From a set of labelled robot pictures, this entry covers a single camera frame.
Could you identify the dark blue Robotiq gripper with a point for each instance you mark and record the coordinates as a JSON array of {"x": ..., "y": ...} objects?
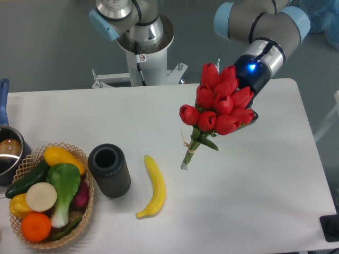
[{"x": 255, "y": 75}]

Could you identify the red tulip bouquet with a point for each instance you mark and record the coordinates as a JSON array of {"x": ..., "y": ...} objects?
[{"x": 220, "y": 108}]

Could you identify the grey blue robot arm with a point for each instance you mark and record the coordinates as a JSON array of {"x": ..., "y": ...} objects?
[{"x": 272, "y": 29}]

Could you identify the blue plastic bag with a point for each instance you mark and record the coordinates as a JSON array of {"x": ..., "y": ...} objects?
[{"x": 323, "y": 17}]

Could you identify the yellow banana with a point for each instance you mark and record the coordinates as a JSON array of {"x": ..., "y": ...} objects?
[{"x": 159, "y": 190}]

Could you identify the black device at table edge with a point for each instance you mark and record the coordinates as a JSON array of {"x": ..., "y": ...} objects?
[{"x": 329, "y": 224}]

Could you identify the dark grey ribbed vase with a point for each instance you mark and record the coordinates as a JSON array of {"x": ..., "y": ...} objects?
[{"x": 108, "y": 166}]

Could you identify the green bok choy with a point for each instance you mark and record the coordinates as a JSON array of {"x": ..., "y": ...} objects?
[{"x": 65, "y": 178}]

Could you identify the yellow squash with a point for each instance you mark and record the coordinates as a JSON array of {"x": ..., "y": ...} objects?
[{"x": 57, "y": 155}]

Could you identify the woven wicker basket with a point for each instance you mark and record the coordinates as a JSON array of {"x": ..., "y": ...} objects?
[{"x": 80, "y": 209}]

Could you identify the dark green cucumber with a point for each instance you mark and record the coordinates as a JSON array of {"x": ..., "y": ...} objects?
[{"x": 36, "y": 175}]

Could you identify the green chili pepper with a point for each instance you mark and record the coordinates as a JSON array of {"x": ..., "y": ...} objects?
[{"x": 66, "y": 231}]

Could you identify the white round radish slice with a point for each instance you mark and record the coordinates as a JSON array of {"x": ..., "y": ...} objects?
[{"x": 41, "y": 197}]

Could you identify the orange fruit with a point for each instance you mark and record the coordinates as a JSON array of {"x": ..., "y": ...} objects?
[{"x": 35, "y": 227}]

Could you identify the yellow bell pepper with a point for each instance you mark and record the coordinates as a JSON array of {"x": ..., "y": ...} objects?
[{"x": 19, "y": 206}]

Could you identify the white frame at right edge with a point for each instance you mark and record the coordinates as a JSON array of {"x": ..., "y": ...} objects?
[{"x": 328, "y": 121}]

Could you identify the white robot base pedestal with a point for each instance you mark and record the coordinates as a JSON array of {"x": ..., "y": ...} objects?
[{"x": 146, "y": 54}]

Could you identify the blue handled saucepan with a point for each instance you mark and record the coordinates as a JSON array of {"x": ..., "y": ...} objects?
[{"x": 13, "y": 146}]

